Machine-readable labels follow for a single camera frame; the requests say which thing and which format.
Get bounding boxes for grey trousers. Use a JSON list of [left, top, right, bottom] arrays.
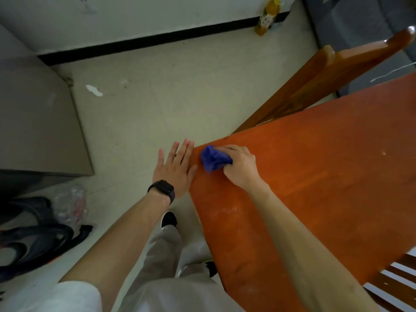
[[125, 224, 215, 289]]

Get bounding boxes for clear plastic bag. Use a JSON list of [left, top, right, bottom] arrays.
[[51, 184, 89, 232]]

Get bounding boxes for person's right forearm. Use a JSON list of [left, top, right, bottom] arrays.
[[251, 186, 381, 312]]

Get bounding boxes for white shirt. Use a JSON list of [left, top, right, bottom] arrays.
[[16, 278, 246, 312]]

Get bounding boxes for yellow drink bottle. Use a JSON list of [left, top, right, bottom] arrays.
[[254, 0, 282, 37]]

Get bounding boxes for brown slatted wooden chair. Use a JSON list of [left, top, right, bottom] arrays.
[[362, 253, 416, 312]]

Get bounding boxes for blue cleaning cloth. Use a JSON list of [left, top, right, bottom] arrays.
[[200, 145, 233, 174]]

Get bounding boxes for grey cabinet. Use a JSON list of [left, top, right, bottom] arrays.
[[0, 24, 95, 196]]

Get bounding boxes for grey sofa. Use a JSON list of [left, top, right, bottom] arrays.
[[302, 0, 416, 97]]

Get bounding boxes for black smartwatch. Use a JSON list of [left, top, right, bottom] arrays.
[[147, 180, 176, 205]]

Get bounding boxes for person's left hand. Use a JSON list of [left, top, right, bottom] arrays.
[[152, 138, 198, 198]]

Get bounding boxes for person's right hand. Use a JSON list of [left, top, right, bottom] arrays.
[[214, 144, 271, 196]]

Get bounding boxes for person's left forearm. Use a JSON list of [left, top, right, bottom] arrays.
[[59, 190, 171, 312]]

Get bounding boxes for white cable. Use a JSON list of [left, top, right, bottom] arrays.
[[370, 61, 416, 83]]

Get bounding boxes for black bag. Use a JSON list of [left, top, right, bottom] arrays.
[[0, 196, 94, 284]]

